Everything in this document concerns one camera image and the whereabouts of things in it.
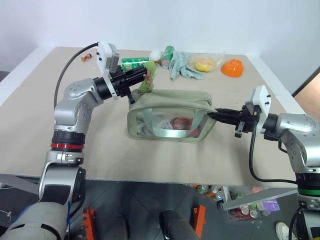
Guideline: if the green pouch with clear window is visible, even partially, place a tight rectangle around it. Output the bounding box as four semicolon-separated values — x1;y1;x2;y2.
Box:
126;88;217;144

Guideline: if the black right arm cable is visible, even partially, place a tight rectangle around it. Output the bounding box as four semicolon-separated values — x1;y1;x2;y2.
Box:
248;119;299;185

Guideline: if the pale green cloth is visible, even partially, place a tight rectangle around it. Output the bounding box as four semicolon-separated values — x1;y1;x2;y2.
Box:
168;50;205;82

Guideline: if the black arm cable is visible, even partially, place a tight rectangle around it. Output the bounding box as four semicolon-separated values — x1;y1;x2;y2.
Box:
53;42;100;111
248;119;299;185

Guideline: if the green plush keychain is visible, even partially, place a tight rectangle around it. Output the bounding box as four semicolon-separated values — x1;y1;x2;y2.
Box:
139;60;157;94

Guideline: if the white fluffy ball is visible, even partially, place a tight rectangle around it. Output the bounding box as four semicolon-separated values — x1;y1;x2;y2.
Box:
149;49;162;62

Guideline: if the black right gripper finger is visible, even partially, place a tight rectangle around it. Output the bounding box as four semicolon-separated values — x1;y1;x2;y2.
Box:
214;107;243;118
206;113;241;125

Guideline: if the purple packet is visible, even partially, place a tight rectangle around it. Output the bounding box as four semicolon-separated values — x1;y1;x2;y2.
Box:
261;199;280;211

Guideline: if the orange plastic bowl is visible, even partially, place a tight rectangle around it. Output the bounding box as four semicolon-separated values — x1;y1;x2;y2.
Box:
220;58;246;79

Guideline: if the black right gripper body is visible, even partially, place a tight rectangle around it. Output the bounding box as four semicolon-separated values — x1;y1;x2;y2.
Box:
234;104;260;139

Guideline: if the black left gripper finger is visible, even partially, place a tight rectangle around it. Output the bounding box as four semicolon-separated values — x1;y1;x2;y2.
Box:
123;66;149;77
125;73;149;85

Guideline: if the clear bag with yellow items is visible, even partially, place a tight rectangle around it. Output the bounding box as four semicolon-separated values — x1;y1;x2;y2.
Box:
187;51;227;74

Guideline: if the white shoe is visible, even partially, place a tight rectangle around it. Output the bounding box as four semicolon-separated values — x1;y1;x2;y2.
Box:
274;221;291;240

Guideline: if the white grey folded cloth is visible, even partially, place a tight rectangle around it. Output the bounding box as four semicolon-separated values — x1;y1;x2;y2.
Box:
135;111;174;136

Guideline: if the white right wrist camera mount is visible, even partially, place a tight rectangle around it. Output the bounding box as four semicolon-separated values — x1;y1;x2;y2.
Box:
244;84;273;136

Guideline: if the box of crushed cans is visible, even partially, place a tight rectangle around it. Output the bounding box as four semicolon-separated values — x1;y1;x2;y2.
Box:
194;184;281;221

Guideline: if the dark rounded shape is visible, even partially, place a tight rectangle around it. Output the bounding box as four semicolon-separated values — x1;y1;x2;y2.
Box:
159;209;196;240

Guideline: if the green soda can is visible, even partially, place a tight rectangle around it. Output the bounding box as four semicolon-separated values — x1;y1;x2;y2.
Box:
120;56;151;73
160;45;177;69

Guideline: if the red round item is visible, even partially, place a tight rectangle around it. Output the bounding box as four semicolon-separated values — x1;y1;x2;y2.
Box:
170;116;201;138

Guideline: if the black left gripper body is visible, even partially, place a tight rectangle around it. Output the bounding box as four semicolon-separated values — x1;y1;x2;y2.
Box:
109;65;137;105

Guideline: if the grey flat board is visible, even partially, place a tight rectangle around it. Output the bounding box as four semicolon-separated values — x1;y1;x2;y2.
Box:
221;186;299;211

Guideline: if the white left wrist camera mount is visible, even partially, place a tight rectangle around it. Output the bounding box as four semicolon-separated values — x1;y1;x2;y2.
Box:
95;40;124;101

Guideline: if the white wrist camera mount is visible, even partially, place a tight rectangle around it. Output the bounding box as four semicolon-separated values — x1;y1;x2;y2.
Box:
244;84;273;136
95;40;124;101

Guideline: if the orange black clamp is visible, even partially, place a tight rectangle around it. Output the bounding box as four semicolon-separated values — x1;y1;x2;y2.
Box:
81;205;96;240
191;204;207;239

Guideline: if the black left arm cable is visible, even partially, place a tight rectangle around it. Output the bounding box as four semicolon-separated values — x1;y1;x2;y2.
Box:
53;42;100;111

